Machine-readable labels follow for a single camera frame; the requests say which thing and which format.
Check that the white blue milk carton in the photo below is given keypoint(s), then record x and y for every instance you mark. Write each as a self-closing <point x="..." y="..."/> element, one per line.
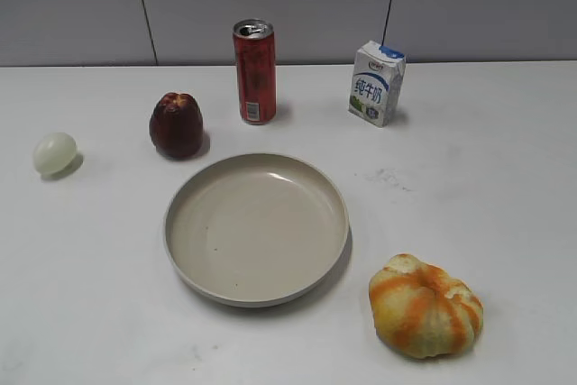
<point x="378" y="74"/>

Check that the beige round plate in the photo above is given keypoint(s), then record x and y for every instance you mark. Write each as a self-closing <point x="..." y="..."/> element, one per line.
<point x="257" y="230"/>

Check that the dark red apple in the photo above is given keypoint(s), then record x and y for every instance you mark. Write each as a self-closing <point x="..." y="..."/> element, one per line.
<point x="176" y="126"/>

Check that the pale white round ball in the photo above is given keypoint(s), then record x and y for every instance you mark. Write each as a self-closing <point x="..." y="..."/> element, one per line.
<point x="53" y="153"/>

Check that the orange yellow pumpkin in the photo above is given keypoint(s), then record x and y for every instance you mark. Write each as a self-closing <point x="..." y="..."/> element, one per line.
<point x="419" y="310"/>

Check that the red soda can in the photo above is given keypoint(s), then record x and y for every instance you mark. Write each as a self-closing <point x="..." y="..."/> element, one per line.
<point x="254" y="47"/>

